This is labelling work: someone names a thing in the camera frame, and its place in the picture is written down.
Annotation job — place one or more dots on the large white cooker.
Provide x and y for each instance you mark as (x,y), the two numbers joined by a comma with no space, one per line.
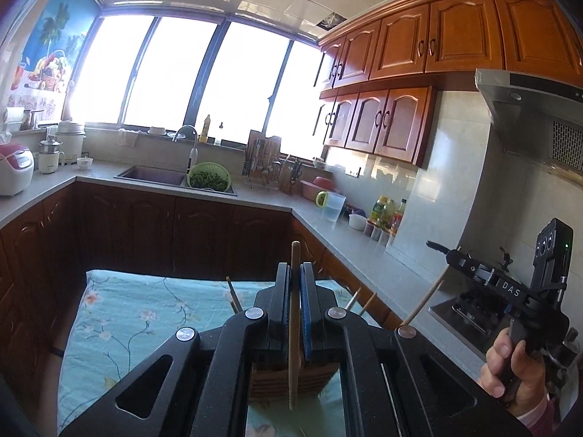
(72,143)

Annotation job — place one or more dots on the person's right hand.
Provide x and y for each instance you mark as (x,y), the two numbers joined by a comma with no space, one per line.
(501,353)

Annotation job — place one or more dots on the spice jar set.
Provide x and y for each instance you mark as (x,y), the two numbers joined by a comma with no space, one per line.
(378,234)

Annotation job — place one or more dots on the bowl on window sill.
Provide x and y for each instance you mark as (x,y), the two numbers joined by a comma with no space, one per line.
(319,163)

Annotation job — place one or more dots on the dish rack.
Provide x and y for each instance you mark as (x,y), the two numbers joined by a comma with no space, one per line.
(262,157)

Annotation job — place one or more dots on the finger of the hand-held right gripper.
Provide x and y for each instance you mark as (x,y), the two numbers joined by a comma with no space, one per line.
(471,267)

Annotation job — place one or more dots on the white and pink rice cooker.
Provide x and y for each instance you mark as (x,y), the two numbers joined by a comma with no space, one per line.
(14,168)

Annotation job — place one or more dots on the wooden base cabinets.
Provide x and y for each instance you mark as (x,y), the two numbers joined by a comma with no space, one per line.
(150,232)

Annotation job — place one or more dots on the knife block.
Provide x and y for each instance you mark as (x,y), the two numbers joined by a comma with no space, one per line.
(290,177)

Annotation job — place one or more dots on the yellow oil bottle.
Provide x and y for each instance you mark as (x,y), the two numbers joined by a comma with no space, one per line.
(389,213)

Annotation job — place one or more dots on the small white steamer pot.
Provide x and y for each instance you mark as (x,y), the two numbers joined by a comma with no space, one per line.
(50,157)

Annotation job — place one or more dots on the white ceramic bowl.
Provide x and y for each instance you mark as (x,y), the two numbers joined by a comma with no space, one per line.
(357,222)

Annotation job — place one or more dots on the black wok with lid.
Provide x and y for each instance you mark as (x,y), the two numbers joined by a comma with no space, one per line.
(437,246)

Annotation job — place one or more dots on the green colander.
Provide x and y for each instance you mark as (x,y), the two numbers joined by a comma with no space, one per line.
(208,177)

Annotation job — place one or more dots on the long wooden utensil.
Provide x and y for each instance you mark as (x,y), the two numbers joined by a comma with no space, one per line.
(234,296)

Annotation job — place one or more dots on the green mug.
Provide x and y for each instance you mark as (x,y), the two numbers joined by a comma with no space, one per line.
(321,198)

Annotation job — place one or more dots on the person's right forearm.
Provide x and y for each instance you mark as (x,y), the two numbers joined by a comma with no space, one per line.
(537,416)

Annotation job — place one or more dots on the white rag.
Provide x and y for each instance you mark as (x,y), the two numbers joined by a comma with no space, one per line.
(127,137)

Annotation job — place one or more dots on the gas stove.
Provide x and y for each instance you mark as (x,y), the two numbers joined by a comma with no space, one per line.
(448,316)

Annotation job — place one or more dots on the yellow detergent bottle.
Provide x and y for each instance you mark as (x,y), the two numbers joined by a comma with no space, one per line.
(205,129)

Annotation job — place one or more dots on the pink container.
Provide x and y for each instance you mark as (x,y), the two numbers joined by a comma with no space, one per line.
(319,184)

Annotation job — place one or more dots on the wooden utensil holder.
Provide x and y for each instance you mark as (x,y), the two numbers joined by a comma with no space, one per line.
(273,382)

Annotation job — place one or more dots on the small dark-capped bottle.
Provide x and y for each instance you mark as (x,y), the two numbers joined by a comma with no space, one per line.
(218,136)

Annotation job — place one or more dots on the white soap dish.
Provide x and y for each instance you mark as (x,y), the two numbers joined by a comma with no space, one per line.
(157,130)

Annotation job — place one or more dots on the clear measuring jug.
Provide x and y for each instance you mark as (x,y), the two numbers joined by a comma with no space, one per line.
(334,209)

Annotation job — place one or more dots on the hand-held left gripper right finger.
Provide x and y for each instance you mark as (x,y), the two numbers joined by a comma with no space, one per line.
(306,300)

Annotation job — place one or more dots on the chrome faucet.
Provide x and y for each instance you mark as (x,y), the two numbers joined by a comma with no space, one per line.
(191,154)

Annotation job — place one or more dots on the wooden wall cabinets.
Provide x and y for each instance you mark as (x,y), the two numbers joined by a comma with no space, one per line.
(410,54)

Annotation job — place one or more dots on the green label oil bottle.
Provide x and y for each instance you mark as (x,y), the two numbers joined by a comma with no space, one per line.
(378,209)

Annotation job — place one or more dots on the kitchen sink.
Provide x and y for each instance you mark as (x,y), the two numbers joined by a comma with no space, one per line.
(150,175)

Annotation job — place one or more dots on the small white bowl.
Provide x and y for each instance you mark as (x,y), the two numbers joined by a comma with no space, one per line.
(84,163)

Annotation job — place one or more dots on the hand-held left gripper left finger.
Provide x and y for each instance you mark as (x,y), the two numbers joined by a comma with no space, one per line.
(285,300)

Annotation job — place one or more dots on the fruit wall poster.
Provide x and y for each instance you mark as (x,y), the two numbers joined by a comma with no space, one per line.
(50,54)

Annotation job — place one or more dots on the kitchen window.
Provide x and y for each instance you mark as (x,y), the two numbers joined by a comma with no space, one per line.
(182,73)

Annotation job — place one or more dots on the floral teal tablecloth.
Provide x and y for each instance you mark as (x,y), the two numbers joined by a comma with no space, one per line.
(132,314)

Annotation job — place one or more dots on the steel range hood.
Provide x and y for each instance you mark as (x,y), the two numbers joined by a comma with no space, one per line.
(524,114)

